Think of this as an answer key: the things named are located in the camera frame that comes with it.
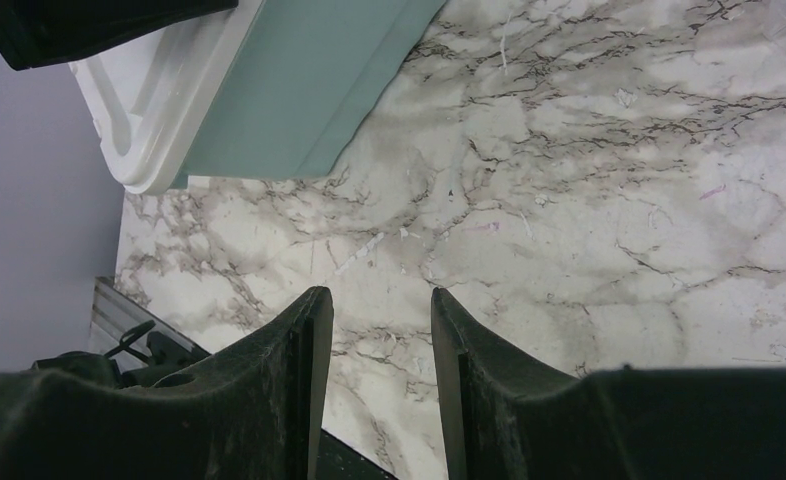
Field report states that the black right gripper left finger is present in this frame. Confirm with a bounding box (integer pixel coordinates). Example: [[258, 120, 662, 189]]
[[0, 286, 334, 479]]

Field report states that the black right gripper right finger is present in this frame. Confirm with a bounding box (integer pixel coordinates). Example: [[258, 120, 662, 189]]
[[431, 288, 786, 479]]

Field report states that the teal plastic bin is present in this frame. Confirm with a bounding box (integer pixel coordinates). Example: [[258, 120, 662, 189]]
[[170, 0, 443, 189]]

